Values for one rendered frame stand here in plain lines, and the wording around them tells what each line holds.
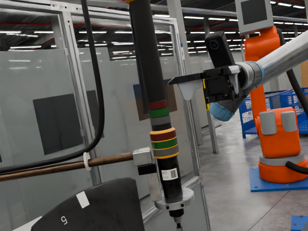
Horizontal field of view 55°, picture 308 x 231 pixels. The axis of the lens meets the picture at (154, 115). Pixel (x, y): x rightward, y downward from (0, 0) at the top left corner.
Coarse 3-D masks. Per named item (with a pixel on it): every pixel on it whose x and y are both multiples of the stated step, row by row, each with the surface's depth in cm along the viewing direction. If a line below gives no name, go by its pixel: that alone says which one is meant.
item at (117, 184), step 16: (96, 192) 61; (112, 192) 61; (128, 192) 61; (64, 208) 59; (80, 208) 59; (96, 208) 59; (112, 208) 59; (128, 208) 59; (48, 224) 57; (80, 224) 57; (96, 224) 57; (112, 224) 57; (128, 224) 57
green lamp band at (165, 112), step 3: (165, 108) 48; (168, 108) 49; (150, 111) 48; (153, 111) 48; (156, 111) 47; (159, 111) 47; (162, 111) 47; (165, 111) 48; (168, 111) 48; (150, 114) 48; (153, 114) 48; (156, 114) 47; (159, 114) 47; (162, 114) 47; (165, 114) 48; (168, 114) 48; (150, 117) 48; (153, 117) 48
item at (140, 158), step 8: (136, 152) 49; (144, 152) 48; (136, 160) 48; (144, 160) 48; (152, 160) 49; (144, 168) 48; (152, 168) 48; (152, 176) 49; (152, 184) 49; (152, 192) 49; (160, 192) 49; (184, 192) 50; (192, 192) 50; (152, 200) 49; (160, 200) 49; (168, 200) 48; (176, 200) 48; (184, 200) 47; (192, 200) 49; (160, 208) 48; (168, 208) 47; (176, 208) 47
